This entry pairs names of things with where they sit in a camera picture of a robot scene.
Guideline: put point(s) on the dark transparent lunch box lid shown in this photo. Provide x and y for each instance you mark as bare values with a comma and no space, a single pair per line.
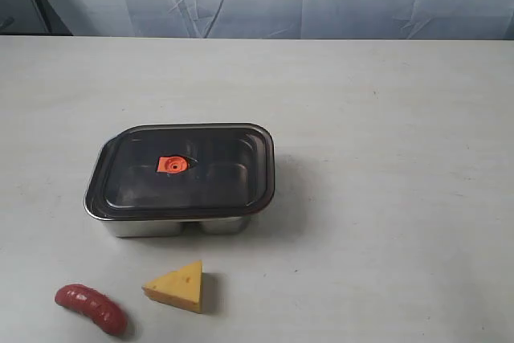
209,190

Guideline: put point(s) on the yellow toy cheese wedge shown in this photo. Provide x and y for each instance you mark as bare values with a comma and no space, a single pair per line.
180,289

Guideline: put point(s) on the red toy sausage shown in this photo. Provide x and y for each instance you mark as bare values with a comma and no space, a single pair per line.
97,307

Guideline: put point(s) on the steel two-compartment lunch box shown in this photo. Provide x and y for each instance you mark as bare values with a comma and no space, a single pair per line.
160,227

